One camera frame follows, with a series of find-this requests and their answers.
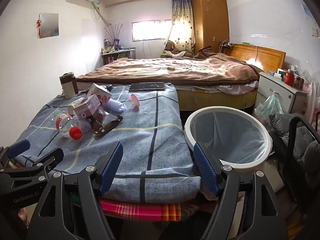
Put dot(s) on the white bag with red print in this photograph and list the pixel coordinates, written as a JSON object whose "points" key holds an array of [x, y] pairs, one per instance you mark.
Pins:
{"points": [[312, 105]]}

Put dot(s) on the patterned curtain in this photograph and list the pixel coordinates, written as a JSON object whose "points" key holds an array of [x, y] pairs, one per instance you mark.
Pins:
{"points": [[181, 25]]}

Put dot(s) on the wooden headboard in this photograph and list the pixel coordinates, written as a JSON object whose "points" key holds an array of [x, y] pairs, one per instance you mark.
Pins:
{"points": [[265, 55]]}

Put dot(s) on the decorative branches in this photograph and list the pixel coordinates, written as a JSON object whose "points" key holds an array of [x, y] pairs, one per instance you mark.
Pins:
{"points": [[115, 32]]}

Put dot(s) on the black smartphone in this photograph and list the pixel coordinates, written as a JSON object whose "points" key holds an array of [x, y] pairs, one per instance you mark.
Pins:
{"points": [[147, 86]]}

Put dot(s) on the small medicine boxes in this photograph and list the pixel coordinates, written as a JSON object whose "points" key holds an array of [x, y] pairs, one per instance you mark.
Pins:
{"points": [[277, 74]]}

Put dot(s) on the cluttered shelf desk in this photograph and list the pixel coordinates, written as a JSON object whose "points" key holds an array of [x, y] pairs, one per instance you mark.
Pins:
{"points": [[117, 56]]}

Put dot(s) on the clear bottle with red cap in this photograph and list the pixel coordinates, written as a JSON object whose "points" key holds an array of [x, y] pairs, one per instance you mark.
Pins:
{"points": [[63, 125]]}

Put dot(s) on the purple milk carton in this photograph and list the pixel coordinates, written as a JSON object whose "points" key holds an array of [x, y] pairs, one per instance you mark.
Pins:
{"points": [[83, 105]]}

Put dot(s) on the bed with brown blanket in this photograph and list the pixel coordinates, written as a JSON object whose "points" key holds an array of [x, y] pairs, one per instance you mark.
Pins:
{"points": [[162, 70]]}

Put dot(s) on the air conditioner pipe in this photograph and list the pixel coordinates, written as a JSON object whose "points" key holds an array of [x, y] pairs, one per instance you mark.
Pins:
{"points": [[101, 15]]}

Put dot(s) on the red label jar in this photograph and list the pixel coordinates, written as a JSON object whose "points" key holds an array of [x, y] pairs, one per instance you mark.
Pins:
{"points": [[299, 82]]}

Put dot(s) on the wooden wardrobe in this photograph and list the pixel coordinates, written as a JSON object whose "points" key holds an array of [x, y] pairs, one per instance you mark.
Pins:
{"points": [[210, 22]]}

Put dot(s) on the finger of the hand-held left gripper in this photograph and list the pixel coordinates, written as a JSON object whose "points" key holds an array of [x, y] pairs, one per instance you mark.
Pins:
{"points": [[50, 157], [17, 147]]}

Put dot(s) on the white nightstand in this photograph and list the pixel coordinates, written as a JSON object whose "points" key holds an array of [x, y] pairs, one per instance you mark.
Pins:
{"points": [[282, 92]]}

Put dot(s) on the green box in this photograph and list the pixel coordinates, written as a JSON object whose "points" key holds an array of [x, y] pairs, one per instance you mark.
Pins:
{"points": [[166, 53]]}

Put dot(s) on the colourful striped cloth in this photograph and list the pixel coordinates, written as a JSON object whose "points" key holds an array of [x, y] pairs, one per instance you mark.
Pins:
{"points": [[150, 210]]}

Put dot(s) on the green print plastic bag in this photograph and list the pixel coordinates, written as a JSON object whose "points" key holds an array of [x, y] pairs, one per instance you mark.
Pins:
{"points": [[271, 107]]}

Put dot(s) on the dark brown wrapper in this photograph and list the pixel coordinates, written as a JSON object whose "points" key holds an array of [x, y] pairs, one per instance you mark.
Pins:
{"points": [[107, 126]]}

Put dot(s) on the yellow mattress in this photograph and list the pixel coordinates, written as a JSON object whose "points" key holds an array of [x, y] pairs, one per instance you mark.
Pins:
{"points": [[212, 98]]}

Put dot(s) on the white bed sheet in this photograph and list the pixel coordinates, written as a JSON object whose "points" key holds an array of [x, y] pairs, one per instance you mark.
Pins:
{"points": [[237, 87]]}

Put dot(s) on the red can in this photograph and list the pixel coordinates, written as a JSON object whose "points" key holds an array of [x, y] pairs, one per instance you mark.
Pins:
{"points": [[290, 78]]}

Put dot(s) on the blue picture frame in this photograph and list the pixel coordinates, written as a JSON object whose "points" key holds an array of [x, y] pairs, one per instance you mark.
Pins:
{"points": [[116, 43]]}

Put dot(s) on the brown and white travel mug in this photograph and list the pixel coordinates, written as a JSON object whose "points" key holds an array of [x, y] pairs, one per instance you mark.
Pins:
{"points": [[68, 87]]}

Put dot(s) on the red and white carton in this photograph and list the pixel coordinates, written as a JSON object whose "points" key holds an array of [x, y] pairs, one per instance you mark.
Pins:
{"points": [[100, 93]]}

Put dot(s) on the power strip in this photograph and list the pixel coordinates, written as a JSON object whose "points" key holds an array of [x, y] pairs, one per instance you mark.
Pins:
{"points": [[226, 44]]}

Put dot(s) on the silver wall poster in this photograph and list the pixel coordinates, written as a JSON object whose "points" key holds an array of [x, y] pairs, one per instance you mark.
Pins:
{"points": [[48, 25]]}

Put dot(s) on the white round bin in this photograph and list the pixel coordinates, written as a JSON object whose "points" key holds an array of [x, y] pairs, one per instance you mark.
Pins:
{"points": [[250, 166]]}

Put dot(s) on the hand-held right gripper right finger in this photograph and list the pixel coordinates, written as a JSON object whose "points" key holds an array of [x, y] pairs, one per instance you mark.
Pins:
{"points": [[205, 170]]}

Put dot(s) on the red plastic wrapper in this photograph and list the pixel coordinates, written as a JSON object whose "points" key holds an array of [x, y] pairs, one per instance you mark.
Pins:
{"points": [[135, 98]]}

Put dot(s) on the white foam wrap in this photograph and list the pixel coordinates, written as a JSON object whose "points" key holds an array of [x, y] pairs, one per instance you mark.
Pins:
{"points": [[115, 105]]}

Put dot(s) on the grey bin liner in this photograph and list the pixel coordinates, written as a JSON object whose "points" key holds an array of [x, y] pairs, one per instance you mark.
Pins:
{"points": [[237, 135]]}

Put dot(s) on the red hanging ornament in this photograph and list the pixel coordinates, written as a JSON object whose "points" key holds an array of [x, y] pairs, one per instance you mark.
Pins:
{"points": [[38, 23]]}

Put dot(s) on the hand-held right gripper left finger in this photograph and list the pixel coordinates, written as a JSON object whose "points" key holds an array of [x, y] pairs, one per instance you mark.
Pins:
{"points": [[111, 170]]}

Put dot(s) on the brown teddy bear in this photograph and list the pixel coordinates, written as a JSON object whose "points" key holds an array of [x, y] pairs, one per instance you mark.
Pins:
{"points": [[171, 46]]}

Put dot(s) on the grey padded jacket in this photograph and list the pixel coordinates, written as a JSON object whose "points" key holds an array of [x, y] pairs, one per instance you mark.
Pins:
{"points": [[300, 135]]}

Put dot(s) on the window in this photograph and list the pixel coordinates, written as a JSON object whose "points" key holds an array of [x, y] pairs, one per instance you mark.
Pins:
{"points": [[150, 30]]}

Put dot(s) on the black metal frame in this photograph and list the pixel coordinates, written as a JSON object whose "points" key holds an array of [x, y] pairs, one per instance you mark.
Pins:
{"points": [[291, 140]]}

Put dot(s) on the white wall switch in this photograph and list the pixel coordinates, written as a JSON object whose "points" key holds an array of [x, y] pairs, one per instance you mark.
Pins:
{"points": [[314, 32]]}

